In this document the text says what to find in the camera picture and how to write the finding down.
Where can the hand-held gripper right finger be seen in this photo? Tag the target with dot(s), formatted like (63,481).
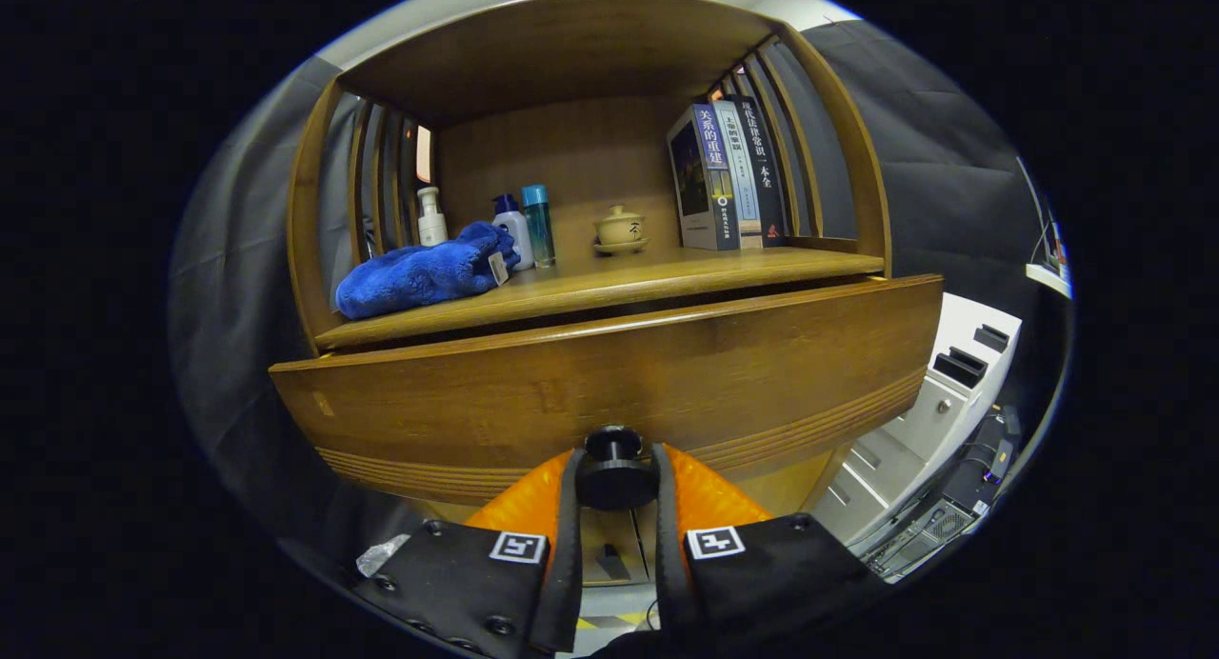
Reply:
(669,545)

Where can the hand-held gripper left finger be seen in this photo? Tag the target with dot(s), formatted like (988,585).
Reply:
(567,545)

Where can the wooden drawer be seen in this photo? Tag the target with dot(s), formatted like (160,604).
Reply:
(667,373)

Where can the wooden countertop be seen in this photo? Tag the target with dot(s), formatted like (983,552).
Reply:
(648,273)

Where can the white drawer unit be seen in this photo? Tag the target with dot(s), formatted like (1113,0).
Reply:
(914,421)

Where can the wooden cabinet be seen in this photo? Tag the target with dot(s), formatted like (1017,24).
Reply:
(571,154)

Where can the clear plastic wrap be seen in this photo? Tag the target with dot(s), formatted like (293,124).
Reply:
(381,554)

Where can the black computer tower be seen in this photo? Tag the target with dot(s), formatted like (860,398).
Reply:
(938,526)

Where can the white bottle with blue cap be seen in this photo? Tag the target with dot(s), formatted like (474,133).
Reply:
(517,235)

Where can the blue towel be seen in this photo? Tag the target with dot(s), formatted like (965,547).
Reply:
(409,273)

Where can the beige lidded tea cup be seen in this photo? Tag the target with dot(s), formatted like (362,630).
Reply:
(621,229)

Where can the clear teal bottle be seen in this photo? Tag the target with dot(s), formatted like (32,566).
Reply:
(538,226)

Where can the black plastic holder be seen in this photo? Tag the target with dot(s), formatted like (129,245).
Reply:
(957,366)
(990,337)

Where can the white pump bottle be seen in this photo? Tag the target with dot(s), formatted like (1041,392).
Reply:
(431,229)

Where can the book with pale grey spine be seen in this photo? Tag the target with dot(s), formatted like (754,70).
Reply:
(741,183)

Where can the thick book with blue spine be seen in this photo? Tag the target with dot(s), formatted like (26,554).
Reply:
(714,164)

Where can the book with black spine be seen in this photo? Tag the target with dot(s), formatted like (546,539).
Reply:
(767,173)

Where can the white round table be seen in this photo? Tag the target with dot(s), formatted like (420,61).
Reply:
(1048,278)

